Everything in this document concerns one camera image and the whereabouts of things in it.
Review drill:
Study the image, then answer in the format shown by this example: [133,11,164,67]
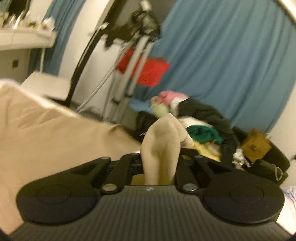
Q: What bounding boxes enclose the beige khaki trousers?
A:
[1,80,194,234]

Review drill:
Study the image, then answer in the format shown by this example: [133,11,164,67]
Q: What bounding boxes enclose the pile of mixed clothes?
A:
[133,90,250,169]

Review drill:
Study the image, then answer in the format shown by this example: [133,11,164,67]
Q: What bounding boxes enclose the red cloth on tripod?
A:
[116,48,171,87]

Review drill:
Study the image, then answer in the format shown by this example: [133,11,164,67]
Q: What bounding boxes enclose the white tripod stand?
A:
[76,0,163,125]

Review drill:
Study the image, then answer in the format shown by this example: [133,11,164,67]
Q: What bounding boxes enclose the yellow cardboard box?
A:
[241,129,271,163]

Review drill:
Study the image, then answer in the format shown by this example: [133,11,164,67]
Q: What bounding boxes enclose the blue curtain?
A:
[129,1,295,133]
[43,0,85,76]

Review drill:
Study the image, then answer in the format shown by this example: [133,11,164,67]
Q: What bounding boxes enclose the black bag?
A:
[234,128,290,186]

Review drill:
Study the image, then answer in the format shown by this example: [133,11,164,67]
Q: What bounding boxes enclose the pastel pink blue bedsheet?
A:
[276,186,295,235]

